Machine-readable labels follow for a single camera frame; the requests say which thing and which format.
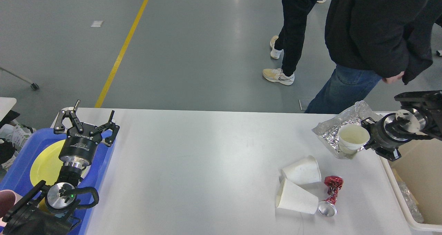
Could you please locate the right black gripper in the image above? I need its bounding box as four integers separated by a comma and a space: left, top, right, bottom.
361, 114, 406, 161

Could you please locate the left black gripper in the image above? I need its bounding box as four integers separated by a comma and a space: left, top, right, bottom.
54, 100, 120, 169

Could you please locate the small white cup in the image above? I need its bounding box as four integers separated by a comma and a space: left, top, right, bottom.
338, 124, 371, 155

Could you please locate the brown paper bag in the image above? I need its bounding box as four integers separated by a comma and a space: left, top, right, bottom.
391, 168, 404, 183

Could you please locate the yellow plastic plate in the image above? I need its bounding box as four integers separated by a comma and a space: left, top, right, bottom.
30, 140, 65, 186

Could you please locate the small foil wrapper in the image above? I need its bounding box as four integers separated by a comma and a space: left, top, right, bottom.
312, 101, 383, 159

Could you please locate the silver foil bag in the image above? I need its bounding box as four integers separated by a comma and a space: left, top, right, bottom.
397, 180, 424, 223

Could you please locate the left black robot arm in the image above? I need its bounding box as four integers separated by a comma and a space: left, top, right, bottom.
1, 101, 120, 235

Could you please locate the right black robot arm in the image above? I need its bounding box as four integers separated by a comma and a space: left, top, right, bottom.
361, 90, 442, 161

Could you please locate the pale green plate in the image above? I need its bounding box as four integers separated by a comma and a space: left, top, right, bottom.
78, 152, 94, 184

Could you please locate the beige plastic bin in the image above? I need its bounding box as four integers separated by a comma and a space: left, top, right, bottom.
380, 139, 442, 234

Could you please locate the upper white paper cup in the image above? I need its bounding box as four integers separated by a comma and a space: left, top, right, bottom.
281, 155, 322, 186

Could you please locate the white paper cup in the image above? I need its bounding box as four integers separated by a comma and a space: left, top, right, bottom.
281, 155, 322, 186
275, 178, 319, 214

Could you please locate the left floor outlet plate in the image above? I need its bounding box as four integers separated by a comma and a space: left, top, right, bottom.
299, 99, 311, 111

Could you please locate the white side table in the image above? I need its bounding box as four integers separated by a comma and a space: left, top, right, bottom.
0, 67, 39, 120

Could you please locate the crushed red soda can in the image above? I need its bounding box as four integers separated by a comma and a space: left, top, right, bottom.
317, 176, 344, 217

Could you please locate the pink ribbed cup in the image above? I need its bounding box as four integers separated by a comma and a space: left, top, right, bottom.
0, 189, 22, 219

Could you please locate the person in blue jeans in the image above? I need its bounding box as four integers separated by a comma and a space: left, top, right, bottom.
305, 0, 441, 114

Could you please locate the lower white paper cup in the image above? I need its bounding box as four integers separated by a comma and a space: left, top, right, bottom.
275, 178, 319, 214

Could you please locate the person in black trousers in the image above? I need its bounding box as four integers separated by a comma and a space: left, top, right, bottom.
262, 0, 326, 86

